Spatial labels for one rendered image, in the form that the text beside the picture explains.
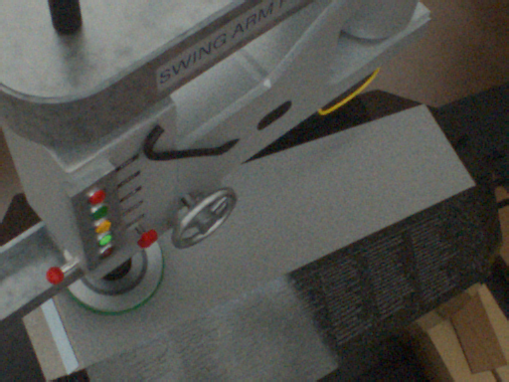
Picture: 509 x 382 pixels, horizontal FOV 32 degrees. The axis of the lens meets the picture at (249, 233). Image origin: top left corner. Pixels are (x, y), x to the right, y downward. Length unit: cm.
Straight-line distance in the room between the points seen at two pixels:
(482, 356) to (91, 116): 173
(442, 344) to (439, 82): 109
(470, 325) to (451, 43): 120
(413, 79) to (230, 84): 187
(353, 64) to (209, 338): 67
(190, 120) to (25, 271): 46
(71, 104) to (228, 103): 41
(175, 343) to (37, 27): 93
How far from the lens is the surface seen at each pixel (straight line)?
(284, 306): 203
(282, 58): 154
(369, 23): 177
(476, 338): 272
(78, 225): 139
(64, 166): 130
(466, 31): 354
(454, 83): 338
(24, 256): 176
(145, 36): 122
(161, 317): 195
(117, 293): 192
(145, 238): 155
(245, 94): 153
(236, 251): 201
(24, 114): 122
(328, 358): 214
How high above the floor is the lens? 267
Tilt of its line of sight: 65 degrees down
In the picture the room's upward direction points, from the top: 9 degrees clockwise
